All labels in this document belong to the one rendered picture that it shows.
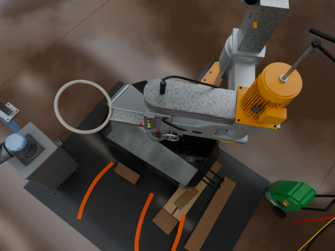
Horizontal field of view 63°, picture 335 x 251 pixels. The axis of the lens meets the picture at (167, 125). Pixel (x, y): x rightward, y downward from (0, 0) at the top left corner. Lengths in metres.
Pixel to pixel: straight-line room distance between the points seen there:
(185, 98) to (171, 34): 2.52
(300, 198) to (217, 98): 1.67
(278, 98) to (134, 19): 3.24
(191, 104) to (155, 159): 1.04
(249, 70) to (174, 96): 0.76
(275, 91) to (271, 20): 0.66
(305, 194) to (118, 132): 2.04
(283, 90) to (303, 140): 2.51
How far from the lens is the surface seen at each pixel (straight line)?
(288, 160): 3.92
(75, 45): 4.32
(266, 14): 2.07
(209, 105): 1.91
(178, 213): 3.20
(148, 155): 2.79
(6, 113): 4.02
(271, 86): 1.62
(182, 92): 1.92
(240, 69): 2.38
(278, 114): 1.73
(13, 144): 2.60
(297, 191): 3.27
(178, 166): 2.71
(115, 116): 2.51
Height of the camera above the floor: 3.40
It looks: 70 degrees down
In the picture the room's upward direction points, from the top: 11 degrees clockwise
